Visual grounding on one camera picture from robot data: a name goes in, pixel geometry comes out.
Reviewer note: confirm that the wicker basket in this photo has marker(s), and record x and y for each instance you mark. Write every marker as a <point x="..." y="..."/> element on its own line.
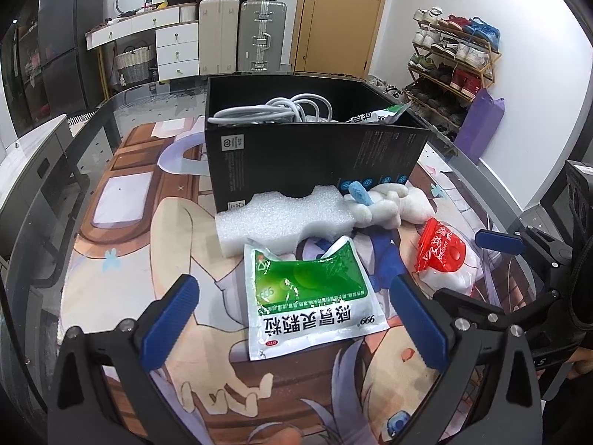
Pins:
<point x="134" y="67"/>

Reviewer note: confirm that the dark glass cabinet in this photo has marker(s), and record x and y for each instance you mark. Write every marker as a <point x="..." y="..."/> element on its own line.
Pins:
<point x="25" y="65"/>

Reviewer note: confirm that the printed desk mat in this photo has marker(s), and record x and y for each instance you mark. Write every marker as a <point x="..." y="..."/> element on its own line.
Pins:
<point x="139" y="241"/>

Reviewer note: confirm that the pile of floor shoes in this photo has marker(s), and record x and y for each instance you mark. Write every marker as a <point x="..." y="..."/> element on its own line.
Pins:
<point x="387" y="88"/>

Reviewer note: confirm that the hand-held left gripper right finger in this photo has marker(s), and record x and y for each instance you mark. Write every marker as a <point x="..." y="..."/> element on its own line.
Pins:
<point x="419" y="320"/>

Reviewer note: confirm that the white blue plush toy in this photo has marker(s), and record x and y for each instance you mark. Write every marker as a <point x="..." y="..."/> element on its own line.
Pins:
<point x="384" y="208"/>

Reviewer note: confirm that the beige suitcase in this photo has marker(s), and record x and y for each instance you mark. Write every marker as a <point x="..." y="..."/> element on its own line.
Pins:
<point x="217" y="37"/>

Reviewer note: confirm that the dark grey refrigerator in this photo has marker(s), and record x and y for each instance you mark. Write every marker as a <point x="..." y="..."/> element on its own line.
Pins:
<point x="69" y="46"/>

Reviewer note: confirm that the green white medicine packet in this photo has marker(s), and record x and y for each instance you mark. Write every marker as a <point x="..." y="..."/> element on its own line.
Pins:
<point x="305" y="287"/>
<point x="382" y="113"/>

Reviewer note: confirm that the black cardboard box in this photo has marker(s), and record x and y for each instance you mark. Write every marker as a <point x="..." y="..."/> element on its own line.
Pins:
<point x="287" y="157"/>

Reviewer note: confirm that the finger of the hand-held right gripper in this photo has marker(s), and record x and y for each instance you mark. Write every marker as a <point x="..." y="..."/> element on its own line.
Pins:
<point x="498" y="241"/>
<point x="477" y="308"/>

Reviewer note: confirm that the person's left hand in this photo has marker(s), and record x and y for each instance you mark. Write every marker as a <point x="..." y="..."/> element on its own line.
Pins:
<point x="278" y="438"/>

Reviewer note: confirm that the red white plastic bag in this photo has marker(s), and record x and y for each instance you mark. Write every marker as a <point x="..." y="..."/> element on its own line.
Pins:
<point x="440" y="250"/>

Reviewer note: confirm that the grey white low cabinet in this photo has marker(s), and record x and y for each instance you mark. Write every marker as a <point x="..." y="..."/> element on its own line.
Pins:
<point x="32" y="171"/>

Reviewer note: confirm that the wooden door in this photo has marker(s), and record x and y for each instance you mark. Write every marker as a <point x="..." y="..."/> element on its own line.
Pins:
<point x="338" y="18"/>

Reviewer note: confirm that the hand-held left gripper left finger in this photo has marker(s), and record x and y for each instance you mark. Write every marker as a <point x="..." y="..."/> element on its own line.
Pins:
<point x="169" y="320"/>

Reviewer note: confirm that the white desk with drawers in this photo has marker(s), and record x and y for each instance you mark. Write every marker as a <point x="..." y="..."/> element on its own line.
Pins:
<point x="176" y="48"/>

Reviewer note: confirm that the white foam block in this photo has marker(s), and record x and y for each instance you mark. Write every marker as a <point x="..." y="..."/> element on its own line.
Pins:
<point x="268" y="227"/>

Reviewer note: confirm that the purple bag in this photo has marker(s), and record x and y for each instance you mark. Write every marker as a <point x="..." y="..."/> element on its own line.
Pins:
<point x="482" y="125"/>

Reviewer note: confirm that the silver suitcase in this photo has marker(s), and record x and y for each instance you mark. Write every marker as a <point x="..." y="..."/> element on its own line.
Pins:
<point x="259" y="37"/>

